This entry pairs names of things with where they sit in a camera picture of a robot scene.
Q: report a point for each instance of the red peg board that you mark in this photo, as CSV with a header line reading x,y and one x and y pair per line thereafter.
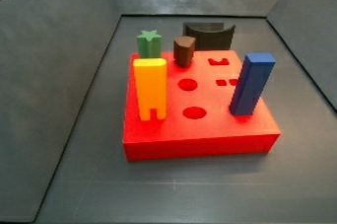
x,y
199,128

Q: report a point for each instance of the blue rectangular block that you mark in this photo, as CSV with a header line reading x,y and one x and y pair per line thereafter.
x,y
255,74

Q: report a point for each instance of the green star block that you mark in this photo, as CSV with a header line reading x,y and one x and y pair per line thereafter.
x,y
150,42

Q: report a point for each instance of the yellow arch block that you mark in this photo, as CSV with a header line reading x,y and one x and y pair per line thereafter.
x,y
151,74

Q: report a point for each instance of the brown rounded block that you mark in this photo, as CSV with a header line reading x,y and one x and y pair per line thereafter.
x,y
183,50

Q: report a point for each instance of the black curved holder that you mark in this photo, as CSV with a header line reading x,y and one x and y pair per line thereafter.
x,y
212,35

